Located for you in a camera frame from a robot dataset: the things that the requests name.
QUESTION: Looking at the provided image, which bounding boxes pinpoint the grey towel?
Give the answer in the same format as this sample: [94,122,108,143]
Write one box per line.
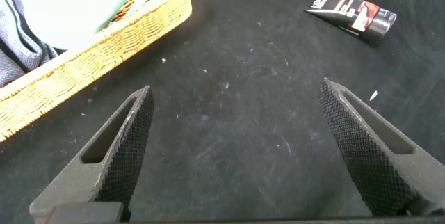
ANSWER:
[0,0,59,88]

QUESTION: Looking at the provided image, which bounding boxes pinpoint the wicker basket with brown handles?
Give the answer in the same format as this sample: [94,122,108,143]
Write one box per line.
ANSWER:
[0,0,199,143]

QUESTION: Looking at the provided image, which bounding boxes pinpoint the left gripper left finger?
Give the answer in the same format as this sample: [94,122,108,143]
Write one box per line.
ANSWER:
[29,85,155,223]

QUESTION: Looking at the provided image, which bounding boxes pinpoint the black face wash tube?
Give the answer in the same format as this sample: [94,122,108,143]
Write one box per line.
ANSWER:
[304,0,398,47]

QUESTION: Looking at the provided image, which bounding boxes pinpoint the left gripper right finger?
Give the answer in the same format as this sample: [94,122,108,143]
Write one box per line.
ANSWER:
[318,77,445,218]

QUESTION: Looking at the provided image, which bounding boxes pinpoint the teal mug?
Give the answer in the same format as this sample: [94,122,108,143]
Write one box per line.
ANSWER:
[20,0,142,51]

